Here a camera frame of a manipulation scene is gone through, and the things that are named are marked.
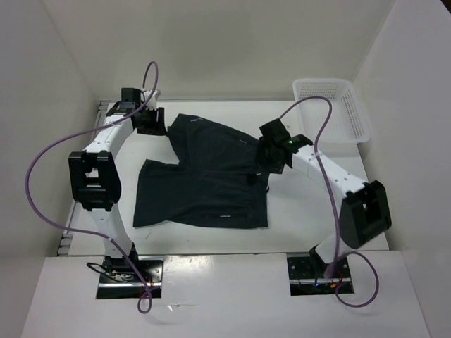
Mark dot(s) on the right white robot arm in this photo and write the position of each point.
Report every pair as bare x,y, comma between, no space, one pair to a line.
361,207

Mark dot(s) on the aluminium table edge rail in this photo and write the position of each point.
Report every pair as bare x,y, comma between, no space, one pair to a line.
80,167

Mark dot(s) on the dark navy shorts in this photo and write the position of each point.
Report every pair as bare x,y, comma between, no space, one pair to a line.
216,182

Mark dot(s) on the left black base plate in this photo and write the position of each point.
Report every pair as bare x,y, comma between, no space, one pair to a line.
117,280

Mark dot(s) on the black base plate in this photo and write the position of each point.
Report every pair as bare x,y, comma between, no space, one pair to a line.
304,281
117,280

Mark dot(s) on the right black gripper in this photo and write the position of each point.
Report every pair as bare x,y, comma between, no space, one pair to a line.
261,160

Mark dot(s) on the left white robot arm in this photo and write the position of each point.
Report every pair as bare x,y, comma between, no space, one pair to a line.
94,178

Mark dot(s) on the white plastic basket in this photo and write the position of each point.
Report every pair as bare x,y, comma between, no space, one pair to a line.
337,100

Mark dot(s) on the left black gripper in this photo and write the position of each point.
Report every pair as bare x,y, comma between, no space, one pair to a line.
157,128

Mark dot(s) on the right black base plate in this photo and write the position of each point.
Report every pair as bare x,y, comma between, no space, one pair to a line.
304,281

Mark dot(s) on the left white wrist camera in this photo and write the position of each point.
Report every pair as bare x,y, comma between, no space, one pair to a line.
150,97

